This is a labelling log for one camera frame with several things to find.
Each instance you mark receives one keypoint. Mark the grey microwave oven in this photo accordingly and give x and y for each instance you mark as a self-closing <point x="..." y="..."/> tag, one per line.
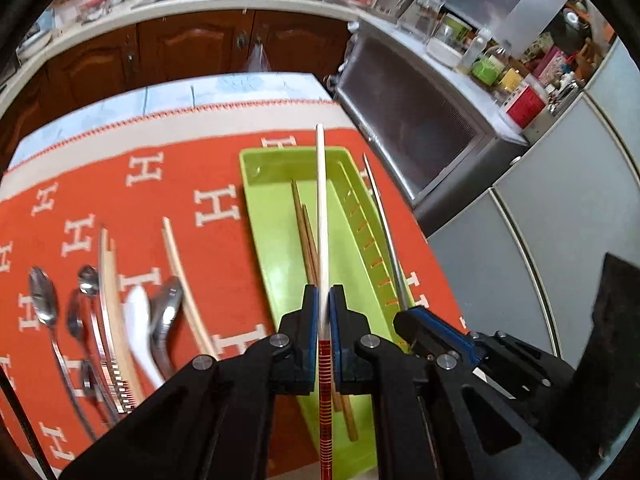
<point x="415" y="115"/>

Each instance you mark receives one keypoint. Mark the white chopstick red striped end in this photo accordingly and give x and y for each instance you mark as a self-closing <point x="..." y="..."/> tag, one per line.
<point x="321" y="200"/>

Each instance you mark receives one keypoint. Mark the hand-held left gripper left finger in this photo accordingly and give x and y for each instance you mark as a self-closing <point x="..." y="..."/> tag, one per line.
<point x="311" y="325"/>

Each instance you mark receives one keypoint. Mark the white ceramic spoon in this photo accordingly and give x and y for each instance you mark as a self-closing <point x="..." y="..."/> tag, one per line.
<point x="139" y="320"/>

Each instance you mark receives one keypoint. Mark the red box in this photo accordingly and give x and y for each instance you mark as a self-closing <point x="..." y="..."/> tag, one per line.
<point x="525" y="105"/>

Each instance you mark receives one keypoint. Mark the metal chopstick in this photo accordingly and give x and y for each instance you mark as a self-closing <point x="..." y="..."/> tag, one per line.
<point x="387" y="225"/>
<point x="117" y="385"/>

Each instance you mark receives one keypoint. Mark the orange printed cloth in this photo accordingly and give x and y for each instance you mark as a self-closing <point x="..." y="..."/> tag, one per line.
<point x="210" y="170"/>

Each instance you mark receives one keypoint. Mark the green lidded jar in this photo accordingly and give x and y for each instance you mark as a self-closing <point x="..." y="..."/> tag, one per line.
<point x="450" y="40"/>

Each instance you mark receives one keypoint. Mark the yellow jar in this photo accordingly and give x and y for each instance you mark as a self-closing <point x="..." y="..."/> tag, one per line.
<point x="510" y="80"/>

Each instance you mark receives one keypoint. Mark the hanging plastic bag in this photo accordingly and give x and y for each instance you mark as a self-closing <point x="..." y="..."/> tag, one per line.
<point x="258" y="59"/>

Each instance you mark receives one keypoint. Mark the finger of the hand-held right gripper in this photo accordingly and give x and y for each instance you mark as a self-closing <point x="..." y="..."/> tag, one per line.
<point x="420" y="327"/>

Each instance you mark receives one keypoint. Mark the long metal spoon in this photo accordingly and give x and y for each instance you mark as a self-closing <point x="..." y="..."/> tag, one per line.
<point x="42" y="295"/>
<point x="88" y="280"/>
<point x="75" y="320"/>

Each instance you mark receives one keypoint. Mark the clear bottle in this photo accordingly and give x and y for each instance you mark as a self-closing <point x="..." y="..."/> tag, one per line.
<point x="475" y="52"/>

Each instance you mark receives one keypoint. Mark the brown wooden chopstick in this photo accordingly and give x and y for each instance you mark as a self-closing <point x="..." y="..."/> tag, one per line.
<point x="301" y="230"/>
<point x="311" y="240"/>

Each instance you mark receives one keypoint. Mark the green plastic tray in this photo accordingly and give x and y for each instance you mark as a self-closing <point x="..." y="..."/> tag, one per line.
<point x="272" y="220"/>

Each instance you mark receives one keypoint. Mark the dark object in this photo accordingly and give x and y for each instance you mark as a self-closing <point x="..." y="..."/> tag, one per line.
<point x="612" y="340"/>

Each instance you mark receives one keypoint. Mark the glass pitcher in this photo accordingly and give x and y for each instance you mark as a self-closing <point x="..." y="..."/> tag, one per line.
<point x="420" y="15"/>

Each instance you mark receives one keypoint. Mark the cream chopstick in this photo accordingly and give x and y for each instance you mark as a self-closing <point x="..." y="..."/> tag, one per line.
<point x="182" y="270"/>
<point x="108" y="270"/>

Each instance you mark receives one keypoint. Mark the grey cabinet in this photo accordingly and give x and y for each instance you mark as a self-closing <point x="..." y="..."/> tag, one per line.
<point x="560" y="200"/>

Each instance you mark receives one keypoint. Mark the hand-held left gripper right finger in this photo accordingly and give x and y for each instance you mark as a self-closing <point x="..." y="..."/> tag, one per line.
<point x="334" y="330"/>

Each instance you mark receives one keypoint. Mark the metal soup spoon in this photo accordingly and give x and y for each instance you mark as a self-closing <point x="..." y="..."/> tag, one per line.
<point x="167" y="310"/>

